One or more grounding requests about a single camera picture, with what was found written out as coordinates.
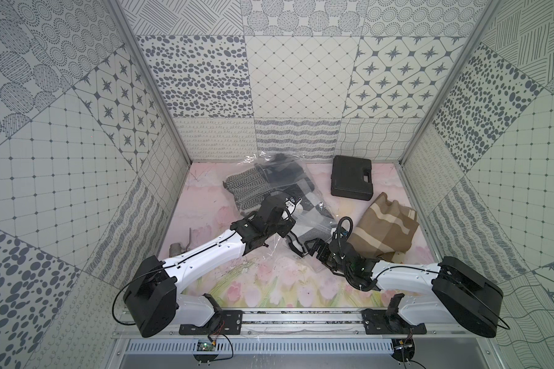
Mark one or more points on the left green circuit board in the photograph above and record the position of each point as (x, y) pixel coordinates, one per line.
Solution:
(205, 352)

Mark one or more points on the silver metal cylinder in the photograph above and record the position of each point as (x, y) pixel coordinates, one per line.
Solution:
(177, 248)

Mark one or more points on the black plastic tool case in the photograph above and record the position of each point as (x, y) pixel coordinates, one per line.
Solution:
(351, 178)

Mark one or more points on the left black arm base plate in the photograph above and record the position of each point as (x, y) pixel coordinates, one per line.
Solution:
(202, 315)

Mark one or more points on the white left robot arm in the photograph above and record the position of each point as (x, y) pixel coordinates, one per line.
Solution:
(155, 297)

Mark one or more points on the clear plastic vacuum bag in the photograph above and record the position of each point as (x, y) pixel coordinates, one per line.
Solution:
(304, 233)

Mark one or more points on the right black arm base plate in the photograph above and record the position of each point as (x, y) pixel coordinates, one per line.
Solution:
(389, 321)

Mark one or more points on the black white herringbone knit blanket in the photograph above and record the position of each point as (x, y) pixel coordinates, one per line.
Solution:
(248, 188)

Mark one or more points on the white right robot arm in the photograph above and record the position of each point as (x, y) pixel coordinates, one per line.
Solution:
(448, 292)

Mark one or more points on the black white checkered blanket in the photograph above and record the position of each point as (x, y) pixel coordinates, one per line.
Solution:
(310, 209)

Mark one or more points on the beige striped blanket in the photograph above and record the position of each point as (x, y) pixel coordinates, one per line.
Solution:
(385, 230)

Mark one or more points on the right black circuit module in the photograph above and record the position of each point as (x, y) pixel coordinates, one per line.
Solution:
(403, 350)

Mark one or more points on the aluminium mounting rail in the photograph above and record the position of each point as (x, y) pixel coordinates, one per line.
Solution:
(305, 323)

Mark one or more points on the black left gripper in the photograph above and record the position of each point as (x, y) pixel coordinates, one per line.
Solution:
(279, 214)

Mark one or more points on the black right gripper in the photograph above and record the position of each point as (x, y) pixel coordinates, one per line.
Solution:
(322, 255)

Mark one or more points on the dark grey blanket in bag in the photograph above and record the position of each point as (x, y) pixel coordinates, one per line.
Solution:
(282, 169)

